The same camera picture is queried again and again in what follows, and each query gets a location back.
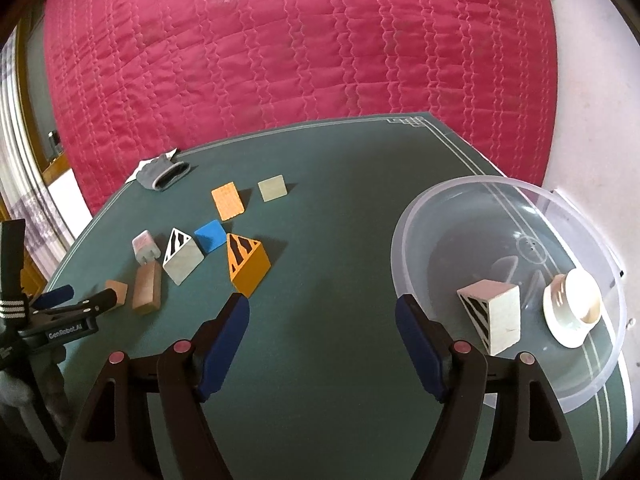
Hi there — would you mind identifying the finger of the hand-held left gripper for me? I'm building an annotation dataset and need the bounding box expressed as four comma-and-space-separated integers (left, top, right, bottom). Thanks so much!
31, 284, 76, 311
65, 287, 119, 317

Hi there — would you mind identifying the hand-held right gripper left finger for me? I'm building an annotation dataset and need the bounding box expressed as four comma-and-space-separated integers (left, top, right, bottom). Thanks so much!
60, 291, 251, 480

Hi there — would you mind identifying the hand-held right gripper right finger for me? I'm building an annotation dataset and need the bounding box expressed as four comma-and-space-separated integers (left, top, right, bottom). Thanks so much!
395, 294, 583, 480

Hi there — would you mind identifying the small tan block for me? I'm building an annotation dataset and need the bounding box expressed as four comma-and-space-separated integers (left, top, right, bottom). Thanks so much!
105, 280, 129, 307

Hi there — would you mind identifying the brown wooden block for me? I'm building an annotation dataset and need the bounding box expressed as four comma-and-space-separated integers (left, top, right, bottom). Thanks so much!
132, 261, 163, 316

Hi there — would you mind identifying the white power adapter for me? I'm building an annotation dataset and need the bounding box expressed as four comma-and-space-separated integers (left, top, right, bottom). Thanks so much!
132, 230, 160, 266

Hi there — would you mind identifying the clear plastic bowl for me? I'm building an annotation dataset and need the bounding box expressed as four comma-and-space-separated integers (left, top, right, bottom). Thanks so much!
390, 175, 627, 413

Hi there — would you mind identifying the orange striped triangular block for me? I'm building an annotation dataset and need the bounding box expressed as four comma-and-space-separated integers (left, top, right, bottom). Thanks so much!
226, 233, 271, 297

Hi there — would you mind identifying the white striped wedge block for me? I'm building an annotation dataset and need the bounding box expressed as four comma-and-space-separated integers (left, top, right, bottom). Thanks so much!
457, 281, 522, 357

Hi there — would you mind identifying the grey striped triangular block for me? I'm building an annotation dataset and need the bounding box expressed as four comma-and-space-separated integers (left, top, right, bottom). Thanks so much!
162, 227, 205, 286

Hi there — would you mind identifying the patterned white curtain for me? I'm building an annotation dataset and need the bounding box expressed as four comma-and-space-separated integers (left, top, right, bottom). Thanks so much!
0, 35, 71, 281

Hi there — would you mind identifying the blue block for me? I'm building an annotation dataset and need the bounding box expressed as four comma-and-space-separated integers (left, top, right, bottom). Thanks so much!
194, 220, 228, 254

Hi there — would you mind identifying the wooden ledge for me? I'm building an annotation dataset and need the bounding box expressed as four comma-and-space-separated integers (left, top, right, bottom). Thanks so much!
44, 152, 76, 187

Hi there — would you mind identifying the grey work glove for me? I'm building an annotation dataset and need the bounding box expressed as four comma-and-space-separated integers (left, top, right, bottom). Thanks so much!
136, 156, 190, 192

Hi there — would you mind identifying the orange flat block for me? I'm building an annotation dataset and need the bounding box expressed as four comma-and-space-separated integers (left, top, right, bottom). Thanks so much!
211, 181, 246, 221

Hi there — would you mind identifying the grey-green flat block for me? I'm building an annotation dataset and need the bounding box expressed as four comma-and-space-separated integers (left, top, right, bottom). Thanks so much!
258, 175, 289, 203

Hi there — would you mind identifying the white cup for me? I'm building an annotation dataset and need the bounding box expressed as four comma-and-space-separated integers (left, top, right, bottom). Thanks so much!
543, 268, 602, 348

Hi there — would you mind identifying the red quilted blanket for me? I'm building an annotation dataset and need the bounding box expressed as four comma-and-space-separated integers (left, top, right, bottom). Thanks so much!
42, 0, 560, 216

